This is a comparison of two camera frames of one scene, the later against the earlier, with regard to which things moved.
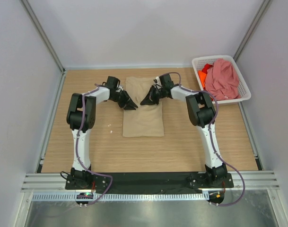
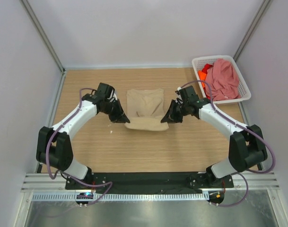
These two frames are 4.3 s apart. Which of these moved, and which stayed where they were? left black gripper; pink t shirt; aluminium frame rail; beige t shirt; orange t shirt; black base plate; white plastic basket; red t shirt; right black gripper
Moved: left black gripper; beige t shirt; right black gripper
Stayed: black base plate; orange t shirt; white plastic basket; red t shirt; aluminium frame rail; pink t shirt
